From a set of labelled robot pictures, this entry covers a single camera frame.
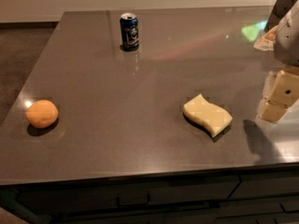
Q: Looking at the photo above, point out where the yellow wavy sponge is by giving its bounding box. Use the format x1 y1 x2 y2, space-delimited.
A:
183 94 233 138

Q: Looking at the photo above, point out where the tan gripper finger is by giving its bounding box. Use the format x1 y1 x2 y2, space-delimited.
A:
268 70 299 107
257 101 287 123

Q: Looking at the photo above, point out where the dark right cabinet drawer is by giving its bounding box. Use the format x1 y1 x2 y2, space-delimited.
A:
230 171 299 199

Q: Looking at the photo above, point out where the orange fruit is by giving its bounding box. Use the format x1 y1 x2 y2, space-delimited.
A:
25 100 59 129

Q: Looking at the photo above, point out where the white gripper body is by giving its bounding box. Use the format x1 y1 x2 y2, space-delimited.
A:
274 1 299 65

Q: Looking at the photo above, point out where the dark cabinet drawer with handle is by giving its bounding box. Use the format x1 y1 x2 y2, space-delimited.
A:
18 175 239 215

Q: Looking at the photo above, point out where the blue pepsi can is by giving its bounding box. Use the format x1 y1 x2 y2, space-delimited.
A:
120 13 139 51

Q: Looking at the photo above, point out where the crumpled chip bag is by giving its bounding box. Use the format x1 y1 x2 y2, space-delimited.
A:
253 25 278 51

